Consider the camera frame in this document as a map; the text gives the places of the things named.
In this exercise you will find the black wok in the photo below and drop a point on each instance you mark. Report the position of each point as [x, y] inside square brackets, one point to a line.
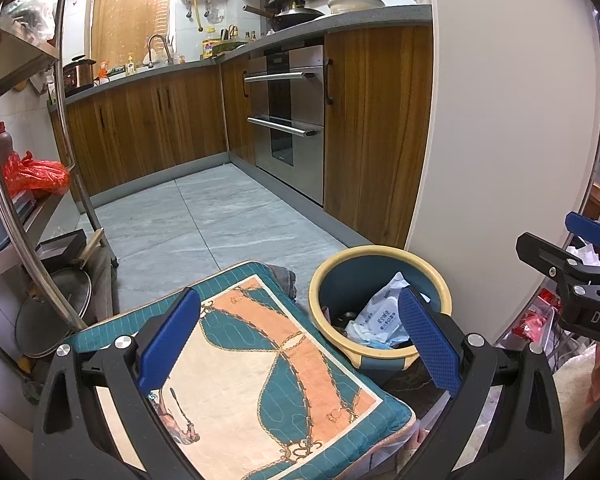
[295, 17]

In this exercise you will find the yellow soap bottle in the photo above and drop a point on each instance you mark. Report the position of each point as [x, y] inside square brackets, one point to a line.
[130, 66]

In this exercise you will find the blue face mask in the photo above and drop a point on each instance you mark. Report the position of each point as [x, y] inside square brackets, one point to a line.
[380, 344]

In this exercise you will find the teal orange printed mat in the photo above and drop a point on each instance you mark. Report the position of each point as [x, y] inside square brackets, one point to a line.
[260, 360]

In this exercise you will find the steel kitchen faucet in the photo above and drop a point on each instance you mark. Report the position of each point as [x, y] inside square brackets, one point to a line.
[155, 40]

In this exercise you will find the white sack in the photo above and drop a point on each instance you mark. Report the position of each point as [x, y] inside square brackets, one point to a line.
[572, 400]

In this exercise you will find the red lid plastic jar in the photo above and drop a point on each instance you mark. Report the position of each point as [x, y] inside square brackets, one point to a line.
[4, 142]

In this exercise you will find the white wet wipes pack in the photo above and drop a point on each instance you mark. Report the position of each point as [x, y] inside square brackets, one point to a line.
[380, 310]

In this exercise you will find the grey cloth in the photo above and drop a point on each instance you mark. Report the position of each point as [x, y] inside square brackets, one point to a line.
[287, 280]

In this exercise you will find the stainless steel built-in oven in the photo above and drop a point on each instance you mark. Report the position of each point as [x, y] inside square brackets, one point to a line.
[285, 110]

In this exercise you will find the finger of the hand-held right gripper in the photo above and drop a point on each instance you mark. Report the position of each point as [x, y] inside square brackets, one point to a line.
[587, 227]
[545, 255]

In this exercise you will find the stainless steel rack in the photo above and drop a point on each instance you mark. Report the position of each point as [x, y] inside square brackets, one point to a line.
[50, 210]

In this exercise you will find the red packet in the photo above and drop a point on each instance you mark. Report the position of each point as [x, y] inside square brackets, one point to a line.
[532, 325]

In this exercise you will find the dark rice cooker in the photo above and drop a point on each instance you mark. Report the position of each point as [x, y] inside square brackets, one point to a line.
[80, 72]

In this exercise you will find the blue bin with yellow rim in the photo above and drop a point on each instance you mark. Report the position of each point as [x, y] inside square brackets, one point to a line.
[340, 280]

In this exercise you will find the white bowl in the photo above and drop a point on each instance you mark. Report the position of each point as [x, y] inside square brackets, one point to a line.
[355, 5]

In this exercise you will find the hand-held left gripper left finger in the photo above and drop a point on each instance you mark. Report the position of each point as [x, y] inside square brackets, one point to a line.
[172, 340]

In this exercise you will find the glass pot lid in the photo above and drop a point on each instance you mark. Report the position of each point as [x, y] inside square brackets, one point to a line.
[55, 310]

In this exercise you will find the red plastic bag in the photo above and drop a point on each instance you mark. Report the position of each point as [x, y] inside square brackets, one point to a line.
[40, 175]

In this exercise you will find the blue grey tray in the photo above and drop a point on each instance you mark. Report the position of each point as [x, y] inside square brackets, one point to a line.
[0, 237]

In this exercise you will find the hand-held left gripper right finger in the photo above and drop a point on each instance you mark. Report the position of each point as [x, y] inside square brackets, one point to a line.
[427, 340]

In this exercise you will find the yellow round object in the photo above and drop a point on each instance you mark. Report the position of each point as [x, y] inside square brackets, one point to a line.
[25, 364]

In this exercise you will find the wooden kitchen cabinet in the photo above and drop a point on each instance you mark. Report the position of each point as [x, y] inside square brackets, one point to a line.
[145, 120]

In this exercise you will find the wooden board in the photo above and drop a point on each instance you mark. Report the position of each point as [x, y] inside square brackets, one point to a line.
[130, 20]

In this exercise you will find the yellow tin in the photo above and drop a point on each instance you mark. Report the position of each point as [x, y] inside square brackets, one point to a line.
[210, 49]

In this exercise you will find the black box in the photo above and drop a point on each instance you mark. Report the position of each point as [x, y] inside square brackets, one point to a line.
[60, 247]

